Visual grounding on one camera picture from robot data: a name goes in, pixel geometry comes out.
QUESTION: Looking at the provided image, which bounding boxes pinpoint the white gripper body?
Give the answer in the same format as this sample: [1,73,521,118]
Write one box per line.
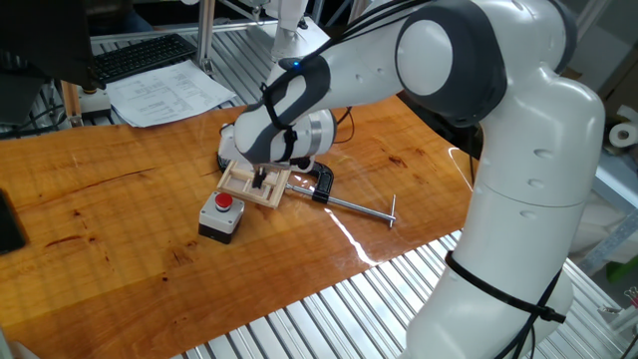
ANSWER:
[217,123,260,171]

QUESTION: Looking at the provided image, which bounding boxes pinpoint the small wooden sliding sash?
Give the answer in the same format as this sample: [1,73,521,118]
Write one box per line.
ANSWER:
[244,172,283,201]

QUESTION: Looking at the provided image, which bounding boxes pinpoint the grey box red push-button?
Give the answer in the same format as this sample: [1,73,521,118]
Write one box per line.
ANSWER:
[197,191,246,245]

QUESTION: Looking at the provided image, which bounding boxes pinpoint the black iron C-clamp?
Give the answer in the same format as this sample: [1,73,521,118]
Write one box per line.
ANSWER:
[216,152,399,229]

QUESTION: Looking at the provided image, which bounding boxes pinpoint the printed white paper sheets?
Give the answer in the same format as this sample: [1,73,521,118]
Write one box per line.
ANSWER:
[105,59,237,129]

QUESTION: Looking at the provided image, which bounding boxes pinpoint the black computer keyboard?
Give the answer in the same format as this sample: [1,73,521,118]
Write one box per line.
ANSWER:
[92,33,198,85]

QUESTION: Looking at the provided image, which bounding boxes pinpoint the glossy wood-grain mat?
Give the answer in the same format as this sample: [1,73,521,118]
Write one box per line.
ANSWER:
[0,94,475,359]

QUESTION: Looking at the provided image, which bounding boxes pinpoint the black computer monitor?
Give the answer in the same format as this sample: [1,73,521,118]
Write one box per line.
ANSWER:
[0,0,109,92]

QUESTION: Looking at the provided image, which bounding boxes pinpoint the flat black device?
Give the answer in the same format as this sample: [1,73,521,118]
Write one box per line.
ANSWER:
[0,188,29,255]

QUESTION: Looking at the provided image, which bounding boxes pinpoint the white paper roll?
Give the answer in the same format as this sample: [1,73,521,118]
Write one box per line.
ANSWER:
[608,122,638,150]

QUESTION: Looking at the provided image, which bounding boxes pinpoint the miniature wooden window frame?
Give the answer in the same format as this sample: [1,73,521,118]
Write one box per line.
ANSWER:
[216,159,292,209]

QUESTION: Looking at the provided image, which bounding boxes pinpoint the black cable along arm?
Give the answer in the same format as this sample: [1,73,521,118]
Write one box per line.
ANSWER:
[258,0,435,166]

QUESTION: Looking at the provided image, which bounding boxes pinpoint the upright aluminium post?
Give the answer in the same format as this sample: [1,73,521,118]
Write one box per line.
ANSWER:
[195,0,217,76]

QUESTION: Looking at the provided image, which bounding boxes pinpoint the black strap with cable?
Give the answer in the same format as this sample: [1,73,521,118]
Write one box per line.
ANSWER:
[445,250,568,359]

